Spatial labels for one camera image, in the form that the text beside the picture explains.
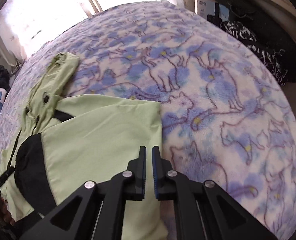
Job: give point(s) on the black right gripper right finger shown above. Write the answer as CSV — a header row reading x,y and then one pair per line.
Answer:
x,y
203,210

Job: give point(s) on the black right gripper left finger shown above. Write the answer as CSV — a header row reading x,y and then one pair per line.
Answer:
x,y
95,211

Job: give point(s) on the green and black jacket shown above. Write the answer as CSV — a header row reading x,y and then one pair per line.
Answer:
x,y
64,142

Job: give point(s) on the black clothes pile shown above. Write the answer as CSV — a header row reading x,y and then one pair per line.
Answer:
x,y
4,79

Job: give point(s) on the blue cat print blanket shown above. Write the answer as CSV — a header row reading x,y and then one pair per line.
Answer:
x,y
224,117

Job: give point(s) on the black white patterned cloth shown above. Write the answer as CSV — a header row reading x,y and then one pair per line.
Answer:
x,y
280,61

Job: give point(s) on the blue box by bed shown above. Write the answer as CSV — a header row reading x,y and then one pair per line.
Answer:
x,y
208,9

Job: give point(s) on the white curtain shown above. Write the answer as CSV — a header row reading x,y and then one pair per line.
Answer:
x,y
26,25

